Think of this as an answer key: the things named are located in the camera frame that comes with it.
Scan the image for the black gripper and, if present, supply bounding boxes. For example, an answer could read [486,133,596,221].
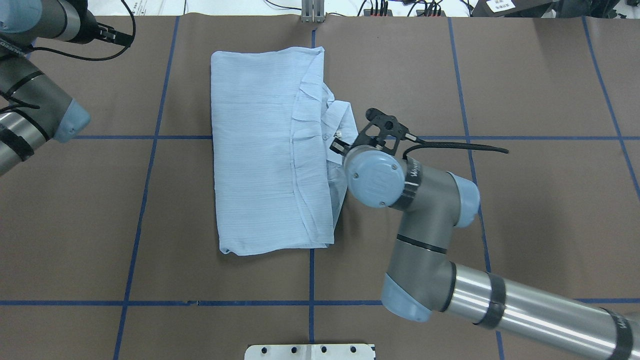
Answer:
[329,137,357,157]

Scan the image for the light blue button-up shirt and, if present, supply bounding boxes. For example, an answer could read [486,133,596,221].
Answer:
[210,47,358,256]

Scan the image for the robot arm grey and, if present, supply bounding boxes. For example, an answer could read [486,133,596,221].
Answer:
[0,0,99,174]
[330,137,639,360]

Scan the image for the black box with white label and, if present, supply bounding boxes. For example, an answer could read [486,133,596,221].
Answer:
[470,0,557,18]

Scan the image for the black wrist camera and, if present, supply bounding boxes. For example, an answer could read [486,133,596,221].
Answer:
[94,23,135,48]
[350,108,416,157]

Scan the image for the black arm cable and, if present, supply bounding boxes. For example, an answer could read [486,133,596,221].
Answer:
[20,0,137,63]
[402,136,510,161]

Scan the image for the grey metal post bracket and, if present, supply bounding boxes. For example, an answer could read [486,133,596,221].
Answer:
[301,0,326,24]

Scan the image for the black cables at table edge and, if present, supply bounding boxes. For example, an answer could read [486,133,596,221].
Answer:
[264,0,473,18]

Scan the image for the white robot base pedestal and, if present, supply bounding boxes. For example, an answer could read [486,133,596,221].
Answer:
[244,343,377,360]

